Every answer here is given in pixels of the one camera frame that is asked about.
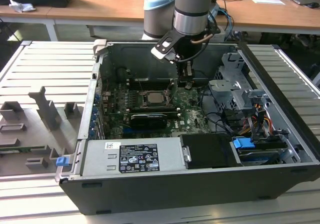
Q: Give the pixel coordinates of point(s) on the silver square CPU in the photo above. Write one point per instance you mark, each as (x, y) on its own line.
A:
(154, 98)

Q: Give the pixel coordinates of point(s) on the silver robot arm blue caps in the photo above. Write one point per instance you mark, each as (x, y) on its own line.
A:
(191, 8)

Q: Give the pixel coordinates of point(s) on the black RAM slot bank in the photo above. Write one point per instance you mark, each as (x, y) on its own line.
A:
(150, 110)
(152, 83)

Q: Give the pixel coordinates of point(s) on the CPU socket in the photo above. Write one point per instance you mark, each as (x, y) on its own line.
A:
(141, 105)

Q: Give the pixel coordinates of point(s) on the silver metal drive cage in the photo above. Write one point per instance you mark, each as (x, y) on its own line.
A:
(225, 91)

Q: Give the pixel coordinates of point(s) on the green motherboard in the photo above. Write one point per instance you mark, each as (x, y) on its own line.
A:
(192, 118)

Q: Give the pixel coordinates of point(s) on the white paper sheet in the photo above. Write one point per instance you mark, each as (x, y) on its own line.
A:
(268, 1)

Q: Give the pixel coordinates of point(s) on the wooden office desk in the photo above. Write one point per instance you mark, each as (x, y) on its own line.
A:
(82, 8)

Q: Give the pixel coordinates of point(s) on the grey power supply unit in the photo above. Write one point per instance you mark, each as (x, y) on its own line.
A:
(100, 159)

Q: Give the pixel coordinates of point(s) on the dark grey PC case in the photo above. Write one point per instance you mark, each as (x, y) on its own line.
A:
(175, 191)

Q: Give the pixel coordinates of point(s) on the black computer mouse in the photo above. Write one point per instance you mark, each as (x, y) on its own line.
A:
(313, 5)

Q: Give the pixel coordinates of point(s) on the blue case latch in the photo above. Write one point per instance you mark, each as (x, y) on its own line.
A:
(62, 161)

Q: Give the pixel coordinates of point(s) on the grey parts rack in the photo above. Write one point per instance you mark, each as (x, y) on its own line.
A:
(32, 123)

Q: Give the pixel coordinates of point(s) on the crumpled white paper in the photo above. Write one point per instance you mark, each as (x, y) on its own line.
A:
(21, 6)

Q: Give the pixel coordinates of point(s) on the green RAM stick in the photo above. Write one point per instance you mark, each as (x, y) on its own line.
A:
(22, 149)

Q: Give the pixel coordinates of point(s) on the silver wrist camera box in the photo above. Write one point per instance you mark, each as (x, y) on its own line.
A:
(161, 49)

